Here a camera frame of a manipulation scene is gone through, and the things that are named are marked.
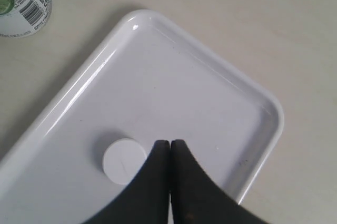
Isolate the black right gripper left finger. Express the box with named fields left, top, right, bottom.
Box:
left=86, top=140, right=170, bottom=223

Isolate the clear plastic drink bottle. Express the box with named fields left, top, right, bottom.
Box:
left=1, top=0, right=53, bottom=38

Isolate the white plastic tray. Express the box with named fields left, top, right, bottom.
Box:
left=1, top=10, right=284, bottom=223

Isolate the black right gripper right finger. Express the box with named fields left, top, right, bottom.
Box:
left=171, top=140, right=266, bottom=223

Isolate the white bottle cap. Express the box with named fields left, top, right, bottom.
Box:
left=102, top=138, right=147, bottom=185

